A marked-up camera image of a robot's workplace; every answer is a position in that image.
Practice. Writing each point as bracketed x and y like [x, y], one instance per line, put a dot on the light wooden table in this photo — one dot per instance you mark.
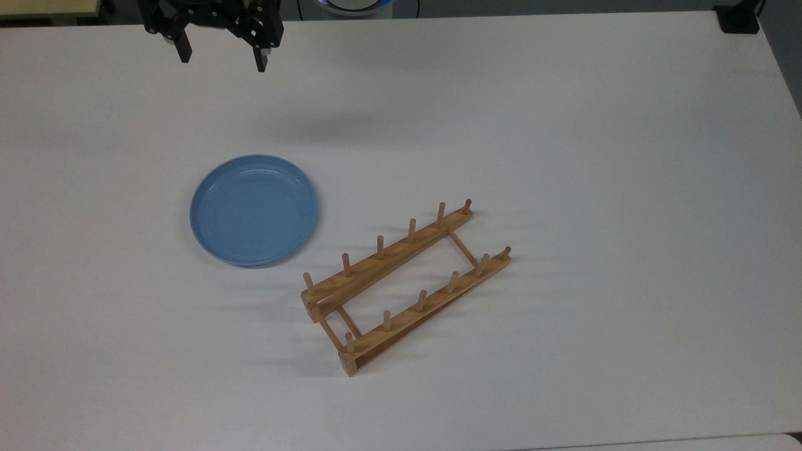
[44, 7]

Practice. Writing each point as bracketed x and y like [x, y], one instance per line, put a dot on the black tripod legs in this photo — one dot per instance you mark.
[298, 9]

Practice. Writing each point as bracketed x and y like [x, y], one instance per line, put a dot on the blue round plate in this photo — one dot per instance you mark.
[254, 210]

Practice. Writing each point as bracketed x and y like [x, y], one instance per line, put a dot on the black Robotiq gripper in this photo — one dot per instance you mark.
[210, 12]

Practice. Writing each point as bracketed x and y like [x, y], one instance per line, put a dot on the wooden peg plate rack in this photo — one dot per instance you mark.
[401, 250]

